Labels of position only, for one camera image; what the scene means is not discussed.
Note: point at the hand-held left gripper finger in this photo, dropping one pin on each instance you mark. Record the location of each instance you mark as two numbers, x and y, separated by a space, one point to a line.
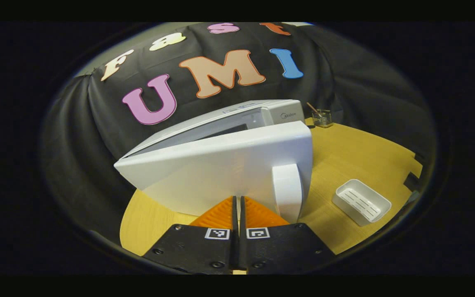
242 222
234 222

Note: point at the white microwave oven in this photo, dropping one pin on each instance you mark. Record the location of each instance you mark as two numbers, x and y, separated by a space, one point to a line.
221 165

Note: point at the white plastic tray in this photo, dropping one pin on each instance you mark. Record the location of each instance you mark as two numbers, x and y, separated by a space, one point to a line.
361 202

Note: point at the clear glass jar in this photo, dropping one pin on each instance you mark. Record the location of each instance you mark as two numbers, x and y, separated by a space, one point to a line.
322 119

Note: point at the thin wooden stick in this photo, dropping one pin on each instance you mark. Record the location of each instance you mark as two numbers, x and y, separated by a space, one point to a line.
311 107

